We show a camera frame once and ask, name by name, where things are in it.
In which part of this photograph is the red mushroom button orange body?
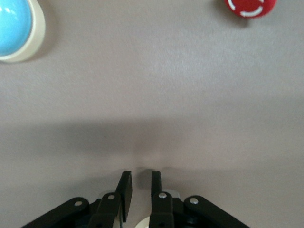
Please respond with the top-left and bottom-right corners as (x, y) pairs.
(224, 0), (278, 20)

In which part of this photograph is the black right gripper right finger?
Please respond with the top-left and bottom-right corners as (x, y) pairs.
(149, 171), (250, 228)

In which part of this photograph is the brown table cover sheet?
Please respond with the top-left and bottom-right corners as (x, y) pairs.
(0, 0), (304, 228)

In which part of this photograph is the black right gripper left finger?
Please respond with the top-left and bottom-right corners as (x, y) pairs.
(21, 171), (133, 228)

